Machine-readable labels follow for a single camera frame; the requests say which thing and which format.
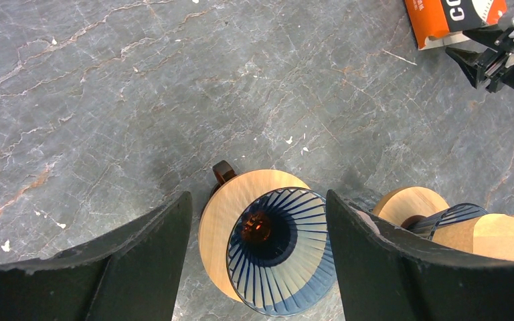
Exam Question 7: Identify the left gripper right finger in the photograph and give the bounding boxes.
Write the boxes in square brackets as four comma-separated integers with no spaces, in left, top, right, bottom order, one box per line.
[326,190,514,320]

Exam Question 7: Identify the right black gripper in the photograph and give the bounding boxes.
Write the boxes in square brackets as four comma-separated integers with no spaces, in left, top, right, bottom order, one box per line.
[445,26,514,93]

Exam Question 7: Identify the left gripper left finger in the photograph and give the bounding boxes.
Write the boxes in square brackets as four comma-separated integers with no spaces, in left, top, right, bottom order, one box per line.
[0,191,193,320]

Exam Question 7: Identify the orange black coffee filter box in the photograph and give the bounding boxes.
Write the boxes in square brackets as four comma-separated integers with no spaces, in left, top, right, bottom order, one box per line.
[404,0,507,51]

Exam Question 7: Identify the small blue ribbed dripper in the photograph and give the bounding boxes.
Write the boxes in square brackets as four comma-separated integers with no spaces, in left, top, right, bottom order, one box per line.
[226,187,337,317]

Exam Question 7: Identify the wooden ring dripper holder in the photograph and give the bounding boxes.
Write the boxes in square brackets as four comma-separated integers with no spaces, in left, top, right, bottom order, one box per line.
[372,187,450,228]

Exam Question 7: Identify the brown paper coffee filter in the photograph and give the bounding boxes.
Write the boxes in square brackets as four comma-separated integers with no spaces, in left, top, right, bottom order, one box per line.
[432,213,514,261]

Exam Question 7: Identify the brown amber glass dripper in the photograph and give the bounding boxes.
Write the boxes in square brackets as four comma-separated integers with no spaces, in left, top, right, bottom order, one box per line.
[210,160,237,196]

